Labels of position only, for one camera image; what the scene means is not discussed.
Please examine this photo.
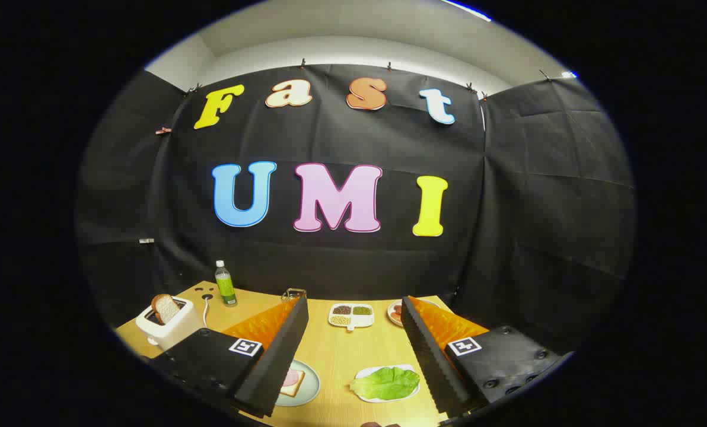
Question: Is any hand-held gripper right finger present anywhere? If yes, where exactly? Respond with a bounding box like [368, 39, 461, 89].
[400, 295, 574, 419]

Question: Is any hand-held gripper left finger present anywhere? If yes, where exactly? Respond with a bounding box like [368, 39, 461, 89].
[146, 295, 310, 419]

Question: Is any green lettuce leaf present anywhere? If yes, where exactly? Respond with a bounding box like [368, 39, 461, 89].
[349, 367, 421, 401]

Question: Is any toasted bread slice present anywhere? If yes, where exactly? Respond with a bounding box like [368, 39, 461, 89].
[151, 294, 181, 325]

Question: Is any white bread slice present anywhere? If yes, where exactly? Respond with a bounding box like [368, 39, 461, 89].
[279, 368, 306, 398]

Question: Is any light green round plate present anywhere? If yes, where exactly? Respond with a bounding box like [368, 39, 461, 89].
[273, 359, 321, 407]

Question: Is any white round plate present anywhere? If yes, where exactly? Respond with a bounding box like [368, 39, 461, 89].
[387, 298, 443, 327]

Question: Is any white square plate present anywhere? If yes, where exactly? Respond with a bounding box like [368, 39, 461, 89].
[353, 364, 421, 404]

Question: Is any white divided dish with beans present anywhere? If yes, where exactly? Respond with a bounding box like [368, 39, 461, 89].
[328, 302, 375, 332]

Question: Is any green label water bottle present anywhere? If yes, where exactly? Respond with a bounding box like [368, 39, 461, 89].
[214, 260, 238, 307]

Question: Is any white toaster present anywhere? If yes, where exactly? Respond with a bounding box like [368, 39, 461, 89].
[135, 297, 206, 352]

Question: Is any black backdrop cloth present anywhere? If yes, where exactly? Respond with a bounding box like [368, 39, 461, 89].
[75, 62, 636, 356]

